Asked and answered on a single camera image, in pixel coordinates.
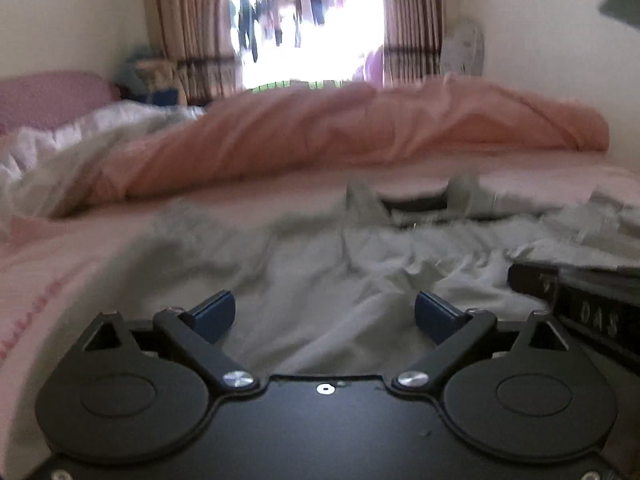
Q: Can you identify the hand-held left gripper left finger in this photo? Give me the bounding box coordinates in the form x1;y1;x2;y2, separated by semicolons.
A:
80;289;261;392

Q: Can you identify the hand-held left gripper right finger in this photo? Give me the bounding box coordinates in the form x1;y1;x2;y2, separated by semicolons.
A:
390;290;576;392

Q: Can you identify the grey jacket with black trim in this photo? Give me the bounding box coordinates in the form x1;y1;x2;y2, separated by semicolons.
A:
115;172;640;376

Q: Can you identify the row of hanging clothes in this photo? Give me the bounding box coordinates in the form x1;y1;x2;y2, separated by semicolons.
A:
230;0;383;63

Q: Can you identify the bed with pink sheet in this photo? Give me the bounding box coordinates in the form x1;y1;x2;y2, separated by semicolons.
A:
0;150;640;461

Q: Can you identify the pink duvet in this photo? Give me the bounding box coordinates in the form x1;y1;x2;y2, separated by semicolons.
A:
50;77;611;218

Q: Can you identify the blue box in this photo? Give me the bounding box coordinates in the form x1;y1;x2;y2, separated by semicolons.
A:
142;89;181;107

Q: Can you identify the white patterned quilt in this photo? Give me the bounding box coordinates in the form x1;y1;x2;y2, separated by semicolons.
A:
0;100;206;218

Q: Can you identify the white electric fan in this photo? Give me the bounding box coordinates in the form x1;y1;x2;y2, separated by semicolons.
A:
440;19;486;78

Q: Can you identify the pink pillow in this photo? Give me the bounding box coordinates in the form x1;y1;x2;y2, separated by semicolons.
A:
0;72;121;133

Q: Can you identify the beige striped curtain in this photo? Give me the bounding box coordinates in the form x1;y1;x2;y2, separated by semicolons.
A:
380;0;446;86
142;0;243;106

